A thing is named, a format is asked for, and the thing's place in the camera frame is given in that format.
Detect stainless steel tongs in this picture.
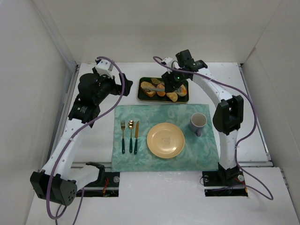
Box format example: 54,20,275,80
142,78,183,92

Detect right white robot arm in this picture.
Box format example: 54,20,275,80
160,50,244,187

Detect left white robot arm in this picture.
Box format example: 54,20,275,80
30,68,133,206

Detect long yellow filled bread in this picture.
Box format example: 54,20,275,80
166,92,178,102

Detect sliced brown bread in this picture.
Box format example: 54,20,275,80
140,81,156,98

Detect round orange sugared bun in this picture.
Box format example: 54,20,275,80
156,84,165,97

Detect white orange-topped oval bun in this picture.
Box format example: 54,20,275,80
176,84,188,97

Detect dark green gold-rimmed tray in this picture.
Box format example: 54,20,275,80
137,77,189,104

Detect grey-blue mug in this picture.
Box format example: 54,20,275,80
189,112,207,137

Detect cream yellow plate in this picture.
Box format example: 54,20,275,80
147,123,185,159

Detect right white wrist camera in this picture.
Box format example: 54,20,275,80
162,57,174,68

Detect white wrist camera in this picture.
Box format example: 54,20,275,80
95,59,113,79
162,57,174,68

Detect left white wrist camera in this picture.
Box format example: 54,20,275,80
95,59,113,79

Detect gold spoon green handle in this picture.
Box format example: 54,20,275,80
128,120,135,153

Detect gold fork green handle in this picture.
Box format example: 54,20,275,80
120,120,125,154

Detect gold knife green handle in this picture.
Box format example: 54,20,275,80
134,121,139,155

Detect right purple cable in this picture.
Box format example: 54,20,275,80
152,55,274,201

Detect purple cable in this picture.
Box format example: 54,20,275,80
46,55,126,225
152,55,274,201

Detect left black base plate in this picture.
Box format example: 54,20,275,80
83,172,120,197

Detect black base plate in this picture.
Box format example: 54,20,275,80
83,172,120,197
202,171,248,197

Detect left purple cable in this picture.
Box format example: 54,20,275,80
46,55,126,225

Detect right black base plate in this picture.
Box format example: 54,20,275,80
202,171,248,197

